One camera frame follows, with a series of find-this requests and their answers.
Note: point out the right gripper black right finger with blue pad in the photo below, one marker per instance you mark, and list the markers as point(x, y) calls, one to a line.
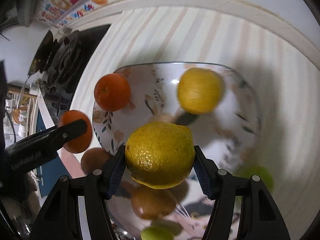
point(260, 217)

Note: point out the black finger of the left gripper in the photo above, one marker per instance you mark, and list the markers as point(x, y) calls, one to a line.
point(41, 147)

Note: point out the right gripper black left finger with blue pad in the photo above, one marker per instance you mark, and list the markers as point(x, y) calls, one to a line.
point(59, 217)

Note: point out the orange mandarin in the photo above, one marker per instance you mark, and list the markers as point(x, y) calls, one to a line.
point(81, 143)
point(112, 92)

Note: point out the green lime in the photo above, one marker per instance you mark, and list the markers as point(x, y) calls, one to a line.
point(262, 172)
point(156, 233)

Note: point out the brown-red passion fruit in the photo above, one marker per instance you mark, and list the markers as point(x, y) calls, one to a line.
point(93, 159)

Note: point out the yellow-green lemon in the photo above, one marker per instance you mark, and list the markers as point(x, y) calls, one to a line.
point(160, 155)

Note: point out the yellow lemon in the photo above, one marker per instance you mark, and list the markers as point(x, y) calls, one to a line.
point(200, 90)

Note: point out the blue cabinet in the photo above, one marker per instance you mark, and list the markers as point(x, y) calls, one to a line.
point(49, 173)

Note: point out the black gas stove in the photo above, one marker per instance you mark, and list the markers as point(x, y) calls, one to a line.
point(63, 61)

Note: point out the floral ceramic oval plate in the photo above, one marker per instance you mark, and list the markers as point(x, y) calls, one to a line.
point(226, 135)

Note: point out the striped cat print mat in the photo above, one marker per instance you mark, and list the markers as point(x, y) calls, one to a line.
point(286, 82)

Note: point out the colourful wall sticker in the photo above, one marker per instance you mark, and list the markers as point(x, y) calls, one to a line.
point(60, 13)

